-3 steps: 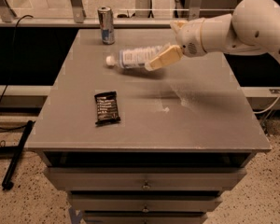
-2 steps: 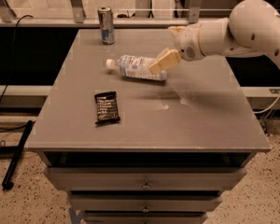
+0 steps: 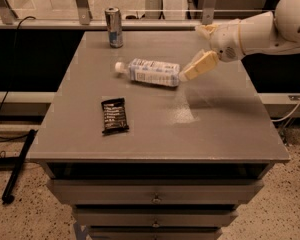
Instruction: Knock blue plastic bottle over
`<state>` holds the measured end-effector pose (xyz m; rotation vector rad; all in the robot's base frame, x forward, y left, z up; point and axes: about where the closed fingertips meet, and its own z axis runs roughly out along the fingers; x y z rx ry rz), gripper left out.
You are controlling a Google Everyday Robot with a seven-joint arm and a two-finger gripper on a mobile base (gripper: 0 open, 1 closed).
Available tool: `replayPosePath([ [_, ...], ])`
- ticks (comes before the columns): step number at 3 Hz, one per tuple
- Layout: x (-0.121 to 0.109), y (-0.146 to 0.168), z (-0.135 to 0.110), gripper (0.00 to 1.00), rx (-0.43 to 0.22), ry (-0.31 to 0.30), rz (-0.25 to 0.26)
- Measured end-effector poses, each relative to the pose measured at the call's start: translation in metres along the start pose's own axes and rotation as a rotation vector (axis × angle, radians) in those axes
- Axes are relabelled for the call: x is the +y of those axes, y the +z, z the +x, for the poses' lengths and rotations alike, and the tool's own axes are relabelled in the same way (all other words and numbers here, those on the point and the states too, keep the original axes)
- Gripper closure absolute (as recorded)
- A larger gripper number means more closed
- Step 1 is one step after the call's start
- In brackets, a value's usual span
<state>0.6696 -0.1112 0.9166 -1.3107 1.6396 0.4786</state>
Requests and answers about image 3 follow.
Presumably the middle grey drawer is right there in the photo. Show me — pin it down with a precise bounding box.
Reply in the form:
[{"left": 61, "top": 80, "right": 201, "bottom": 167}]
[{"left": 73, "top": 206, "right": 238, "bottom": 228}]

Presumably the black rod on floor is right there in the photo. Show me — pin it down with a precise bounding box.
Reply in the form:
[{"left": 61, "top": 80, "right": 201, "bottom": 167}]
[{"left": 2, "top": 129, "right": 37, "bottom": 205}]

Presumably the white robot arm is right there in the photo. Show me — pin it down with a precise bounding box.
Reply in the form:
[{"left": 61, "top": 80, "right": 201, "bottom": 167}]
[{"left": 179, "top": 0, "right": 300, "bottom": 82}]

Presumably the silver energy drink can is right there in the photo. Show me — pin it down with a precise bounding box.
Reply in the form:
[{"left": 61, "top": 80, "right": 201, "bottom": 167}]
[{"left": 105, "top": 7, "right": 123, "bottom": 48}]

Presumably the grey drawer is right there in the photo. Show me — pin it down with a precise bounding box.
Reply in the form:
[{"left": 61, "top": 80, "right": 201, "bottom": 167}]
[
  {"left": 47, "top": 180, "right": 264, "bottom": 205},
  {"left": 89, "top": 227, "right": 222, "bottom": 240},
  {"left": 73, "top": 206, "right": 238, "bottom": 228}
]

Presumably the bottom grey drawer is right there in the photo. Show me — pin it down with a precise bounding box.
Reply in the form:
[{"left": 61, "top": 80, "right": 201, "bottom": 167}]
[{"left": 89, "top": 227, "right": 222, "bottom": 240}]

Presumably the black cable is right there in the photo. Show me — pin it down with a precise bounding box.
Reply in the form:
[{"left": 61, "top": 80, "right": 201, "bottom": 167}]
[{"left": 0, "top": 15, "right": 37, "bottom": 143}]

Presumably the blue plastic water bottle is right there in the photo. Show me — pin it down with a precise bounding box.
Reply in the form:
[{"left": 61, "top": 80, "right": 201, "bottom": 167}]
[{"left": 115, "top": 58, "right": 180, "bottom": 88}]

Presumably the grey drawer cabinet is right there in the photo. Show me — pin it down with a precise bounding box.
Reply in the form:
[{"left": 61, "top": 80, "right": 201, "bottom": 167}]
[{"left": 26, "top": 29, "right": 292, "bottom": 240}]

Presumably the top grey drawer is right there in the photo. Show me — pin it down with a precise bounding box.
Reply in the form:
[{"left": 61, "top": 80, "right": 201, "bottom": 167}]
[{"left": 47, "top": 180, "right": 264, "bottom": 205}]

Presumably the white cable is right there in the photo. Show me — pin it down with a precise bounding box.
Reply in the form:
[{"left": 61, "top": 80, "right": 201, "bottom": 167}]
[{"left": 270, "top": 82, "right": 300, "bottom": 123}]

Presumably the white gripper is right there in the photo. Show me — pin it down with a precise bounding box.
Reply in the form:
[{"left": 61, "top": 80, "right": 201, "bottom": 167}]
[{"left": 179, "top": 19, "right": 244, "bottom": 82}]

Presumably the black snack bar wrapper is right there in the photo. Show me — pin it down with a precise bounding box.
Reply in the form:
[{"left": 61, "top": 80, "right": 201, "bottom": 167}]
[{"left": 101, "top": 98, "right": 129, "bottom": 135}]

